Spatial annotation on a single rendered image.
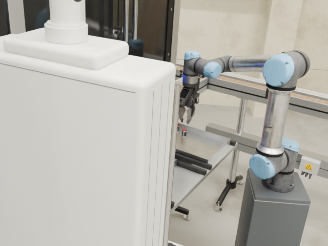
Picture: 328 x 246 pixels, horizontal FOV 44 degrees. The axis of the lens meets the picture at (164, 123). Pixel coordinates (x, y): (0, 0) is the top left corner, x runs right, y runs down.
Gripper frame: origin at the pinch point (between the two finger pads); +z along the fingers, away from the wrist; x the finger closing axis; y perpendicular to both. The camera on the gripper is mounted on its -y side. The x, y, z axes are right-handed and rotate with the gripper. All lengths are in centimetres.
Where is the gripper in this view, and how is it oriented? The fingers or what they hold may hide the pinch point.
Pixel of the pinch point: (184, 121)
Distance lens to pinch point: 202.9
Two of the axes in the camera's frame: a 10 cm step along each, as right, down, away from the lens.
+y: 5.2, -3.3, 7.9
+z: -0.6, 9.0, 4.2
